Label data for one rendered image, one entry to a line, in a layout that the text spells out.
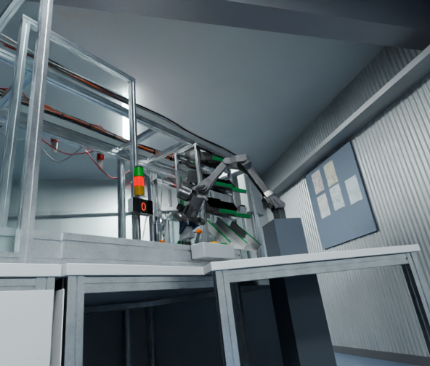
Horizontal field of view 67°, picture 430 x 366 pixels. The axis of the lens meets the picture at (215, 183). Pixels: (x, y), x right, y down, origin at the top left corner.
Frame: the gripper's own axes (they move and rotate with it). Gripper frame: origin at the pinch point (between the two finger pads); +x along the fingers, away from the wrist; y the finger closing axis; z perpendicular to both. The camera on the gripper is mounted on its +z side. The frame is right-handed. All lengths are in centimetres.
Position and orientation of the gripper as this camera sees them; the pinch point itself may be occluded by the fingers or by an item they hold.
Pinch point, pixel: (185, 228)
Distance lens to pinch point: 162.5
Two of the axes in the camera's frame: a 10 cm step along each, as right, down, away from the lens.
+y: -6.0, -2.2, -7.7
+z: -7.0, -3.3, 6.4
